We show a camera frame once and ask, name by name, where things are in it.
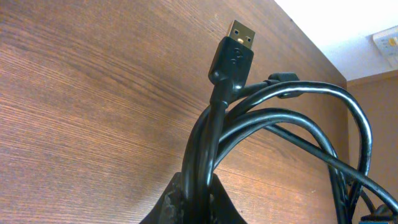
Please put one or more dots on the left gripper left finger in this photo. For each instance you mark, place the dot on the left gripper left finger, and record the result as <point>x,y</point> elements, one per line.
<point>172,206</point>

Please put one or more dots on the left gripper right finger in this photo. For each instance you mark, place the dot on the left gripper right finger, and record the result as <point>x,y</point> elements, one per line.
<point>222,210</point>

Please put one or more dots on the white wall control panel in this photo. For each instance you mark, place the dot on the white wall control panel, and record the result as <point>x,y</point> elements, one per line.
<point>386,42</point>

